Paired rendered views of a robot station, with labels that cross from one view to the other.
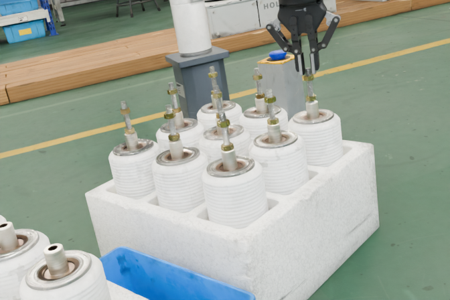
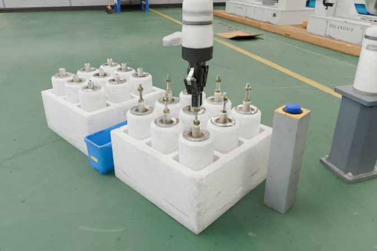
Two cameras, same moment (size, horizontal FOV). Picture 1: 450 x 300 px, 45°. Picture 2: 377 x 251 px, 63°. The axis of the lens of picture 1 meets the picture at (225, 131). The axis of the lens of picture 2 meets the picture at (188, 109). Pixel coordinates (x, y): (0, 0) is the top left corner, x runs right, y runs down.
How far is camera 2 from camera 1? 130 cm
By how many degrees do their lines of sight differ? 83
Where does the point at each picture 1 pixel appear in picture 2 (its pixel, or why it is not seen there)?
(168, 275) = not seen: hidden behind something
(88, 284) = (81, 93)
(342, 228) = (162, 192)
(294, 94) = (280, 140)
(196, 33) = (360, 74)
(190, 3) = (365, 49)
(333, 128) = (182, 143)
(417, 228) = not seen: outside the picture
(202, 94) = (341, 119)
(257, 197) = (130, 126)
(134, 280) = not seen: hidden behind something
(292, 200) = (137, 143)
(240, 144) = (182, 117)
